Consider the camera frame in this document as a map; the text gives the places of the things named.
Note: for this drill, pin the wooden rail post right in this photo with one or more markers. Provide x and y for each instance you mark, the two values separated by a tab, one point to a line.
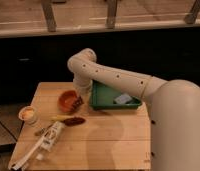
192	15

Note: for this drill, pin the white tube bottle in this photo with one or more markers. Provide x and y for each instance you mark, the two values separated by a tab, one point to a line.
49	139

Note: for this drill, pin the wooden rail post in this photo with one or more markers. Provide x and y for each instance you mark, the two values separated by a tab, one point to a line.
111	13
192	15

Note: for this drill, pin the orange red bowl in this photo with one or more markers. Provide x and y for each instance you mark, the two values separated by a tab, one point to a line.
66	99

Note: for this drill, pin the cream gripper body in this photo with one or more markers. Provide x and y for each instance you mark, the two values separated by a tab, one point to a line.
83	92

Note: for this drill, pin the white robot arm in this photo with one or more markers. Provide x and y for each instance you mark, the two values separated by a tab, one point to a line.
173	108

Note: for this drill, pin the dark red grape bunch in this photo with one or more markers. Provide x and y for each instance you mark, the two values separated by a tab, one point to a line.
77	102

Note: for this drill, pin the grey blue sponge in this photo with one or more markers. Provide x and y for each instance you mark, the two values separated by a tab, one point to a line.
123	99

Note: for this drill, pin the wooden rail post middle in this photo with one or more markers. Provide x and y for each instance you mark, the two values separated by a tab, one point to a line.
111	13

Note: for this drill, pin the green plastic tray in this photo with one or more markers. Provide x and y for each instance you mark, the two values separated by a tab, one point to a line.
103	97

